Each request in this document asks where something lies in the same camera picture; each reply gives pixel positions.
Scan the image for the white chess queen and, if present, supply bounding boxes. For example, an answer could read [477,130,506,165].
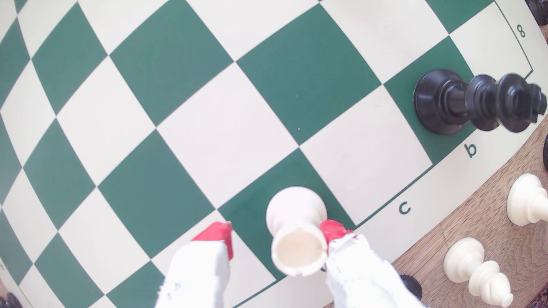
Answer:
[507,173,548,226]

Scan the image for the white chess rook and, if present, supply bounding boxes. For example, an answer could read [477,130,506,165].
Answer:
[265,186,328,277]

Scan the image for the white chess bishop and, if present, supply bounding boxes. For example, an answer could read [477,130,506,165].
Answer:
[443,237,514,308]

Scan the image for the black chess piece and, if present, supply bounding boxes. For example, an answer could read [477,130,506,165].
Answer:
[526,0,548,26]

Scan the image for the black chess king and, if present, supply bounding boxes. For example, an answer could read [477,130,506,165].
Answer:
[413,69,548,136]

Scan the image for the green white chess board mat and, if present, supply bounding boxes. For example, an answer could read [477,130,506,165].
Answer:
[0,0,548,308]

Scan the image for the black chess bishop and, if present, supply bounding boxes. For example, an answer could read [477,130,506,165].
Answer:
[400,275,423,300]

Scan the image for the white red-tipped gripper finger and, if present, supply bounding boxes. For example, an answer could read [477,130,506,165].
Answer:
[319,219,429,308]
[154,221,234,308]

